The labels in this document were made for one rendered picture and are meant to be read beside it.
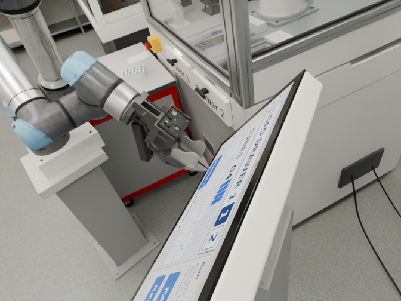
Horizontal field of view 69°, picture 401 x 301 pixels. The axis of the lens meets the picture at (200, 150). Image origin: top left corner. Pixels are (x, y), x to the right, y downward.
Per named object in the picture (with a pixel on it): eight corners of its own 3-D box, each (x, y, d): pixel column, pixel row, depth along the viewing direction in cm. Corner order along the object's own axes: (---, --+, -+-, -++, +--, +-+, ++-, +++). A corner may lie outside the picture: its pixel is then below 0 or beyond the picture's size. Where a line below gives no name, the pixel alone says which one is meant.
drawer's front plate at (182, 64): (193, 90, 126) (188, 67, 118) (169, 65, 146) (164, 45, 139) (197, 88, 126) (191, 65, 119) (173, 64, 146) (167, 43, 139)
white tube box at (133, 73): (123, 83, 154) (120, 76, 152) (124, 75, 160) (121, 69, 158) (145, 77, 154) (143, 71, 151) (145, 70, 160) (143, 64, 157)
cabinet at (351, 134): (258, 254, 153) (247, 145, 98) (183, 145, 225) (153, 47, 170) (394, 175, 171) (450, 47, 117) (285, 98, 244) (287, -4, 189)
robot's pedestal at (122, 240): (116, 280, 157) (36, 197, 105) (93, 245, 175) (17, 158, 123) (160, 244, 168) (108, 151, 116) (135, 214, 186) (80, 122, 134)
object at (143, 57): (130, 66, 167) (129, 64, 166) (126, 61, 173) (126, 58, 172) (150, 58, 169) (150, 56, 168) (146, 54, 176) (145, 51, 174)
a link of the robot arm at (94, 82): (85, 61, 66) (82, 39, 58) (125, 91, 67) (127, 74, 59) (60, 85, 63) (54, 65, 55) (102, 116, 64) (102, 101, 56)
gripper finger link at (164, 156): (181, 171, 62) (148, 146, 61) (179, 173, 63) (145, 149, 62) (191, 155, 64) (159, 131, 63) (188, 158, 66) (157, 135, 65)
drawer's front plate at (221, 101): (229, 127, 104) (225, 102, 96) (196, 92, 124) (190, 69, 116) (233, 125, 104) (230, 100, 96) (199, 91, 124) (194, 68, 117)
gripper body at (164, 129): (177, 144, 57) (126, 106, 55) (163, 161, 64) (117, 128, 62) (194, 119, 61) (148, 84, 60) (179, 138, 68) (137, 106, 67)
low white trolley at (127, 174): (122, 215, 187) (63, 125, 135) (104, 158, 231) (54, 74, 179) (201, 176, 199) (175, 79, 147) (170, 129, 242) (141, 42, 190)
